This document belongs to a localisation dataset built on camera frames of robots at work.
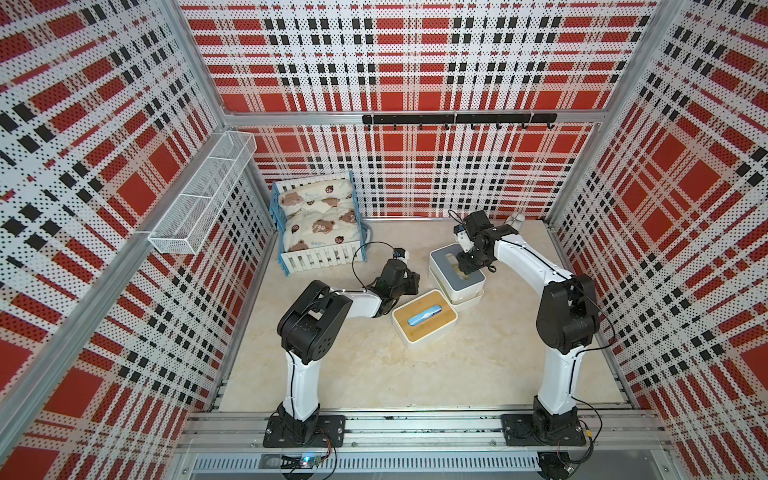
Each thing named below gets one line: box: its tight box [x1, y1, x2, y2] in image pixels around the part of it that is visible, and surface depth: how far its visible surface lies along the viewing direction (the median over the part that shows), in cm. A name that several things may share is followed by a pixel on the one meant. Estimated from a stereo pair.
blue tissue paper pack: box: [408, 305, 443, 327], surface depth 92 cm
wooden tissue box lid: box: [393, 291, 458, 341], surface depth 91 cm
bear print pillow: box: [278, 179, 361, 252], surface depth 110 cm
